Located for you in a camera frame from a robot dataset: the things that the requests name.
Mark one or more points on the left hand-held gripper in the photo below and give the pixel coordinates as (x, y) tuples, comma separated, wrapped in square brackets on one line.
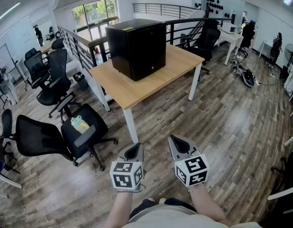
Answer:
[(126, 172)]

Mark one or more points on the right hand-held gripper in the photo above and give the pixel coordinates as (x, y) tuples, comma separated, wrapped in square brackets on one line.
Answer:
[(190, 170)]

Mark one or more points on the black mini fridge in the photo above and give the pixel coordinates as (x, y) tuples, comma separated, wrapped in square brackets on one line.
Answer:
[(137, 49)]

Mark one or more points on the person's right forearm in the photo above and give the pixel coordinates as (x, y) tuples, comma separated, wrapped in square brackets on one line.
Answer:
[(206, 205)]

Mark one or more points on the person's left forearm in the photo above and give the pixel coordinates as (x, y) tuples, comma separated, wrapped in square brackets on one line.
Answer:
[(120, 208)]

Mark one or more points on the person's dark shorts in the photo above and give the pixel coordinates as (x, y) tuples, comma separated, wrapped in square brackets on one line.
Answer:
[(160, 205)]

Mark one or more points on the person's light shirt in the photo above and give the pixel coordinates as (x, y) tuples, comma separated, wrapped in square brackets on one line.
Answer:
[(184, 218)]

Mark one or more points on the blue and yellow water bottle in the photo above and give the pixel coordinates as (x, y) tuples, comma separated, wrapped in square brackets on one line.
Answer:
[(79, 125)]

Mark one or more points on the black mesh office chair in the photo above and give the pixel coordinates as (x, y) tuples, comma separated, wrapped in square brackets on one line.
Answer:
[(63, 134)]

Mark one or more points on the wooden table with white legs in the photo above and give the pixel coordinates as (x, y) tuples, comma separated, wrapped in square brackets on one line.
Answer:
[(146, 79)]

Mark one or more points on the black waste bin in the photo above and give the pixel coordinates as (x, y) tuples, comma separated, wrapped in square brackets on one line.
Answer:
[(80, 79)]

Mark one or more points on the black bag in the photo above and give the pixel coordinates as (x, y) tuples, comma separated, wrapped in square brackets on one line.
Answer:
[(248, 78)]

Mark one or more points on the white power strip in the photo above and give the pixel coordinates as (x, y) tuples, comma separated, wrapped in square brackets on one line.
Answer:
[(256, 81)]

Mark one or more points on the black high-back office chair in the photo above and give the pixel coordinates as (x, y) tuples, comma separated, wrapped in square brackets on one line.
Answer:
[(56, 79)]

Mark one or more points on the black swivel office chair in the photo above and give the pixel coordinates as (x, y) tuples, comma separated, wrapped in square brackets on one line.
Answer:
[(205, 43)]

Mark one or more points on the white desk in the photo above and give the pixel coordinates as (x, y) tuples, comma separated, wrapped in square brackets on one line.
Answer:
[(229, 40)]

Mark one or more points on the black metal railing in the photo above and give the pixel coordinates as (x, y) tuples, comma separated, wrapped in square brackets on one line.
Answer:
[(127, 37)]

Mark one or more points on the black gaming chair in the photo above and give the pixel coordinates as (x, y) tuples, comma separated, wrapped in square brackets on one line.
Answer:
[(247, 35)]

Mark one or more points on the white box appliance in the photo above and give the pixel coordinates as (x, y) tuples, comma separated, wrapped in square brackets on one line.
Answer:
[(228, 28)]

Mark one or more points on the standing fan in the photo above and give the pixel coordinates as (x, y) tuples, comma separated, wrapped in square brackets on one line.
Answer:
[(290, 53)]

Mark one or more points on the large window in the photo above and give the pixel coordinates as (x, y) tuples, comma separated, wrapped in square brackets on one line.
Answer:
[(96, 18)]

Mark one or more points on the whiteboard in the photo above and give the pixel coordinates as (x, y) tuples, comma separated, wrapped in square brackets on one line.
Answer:
[(3, 58)]

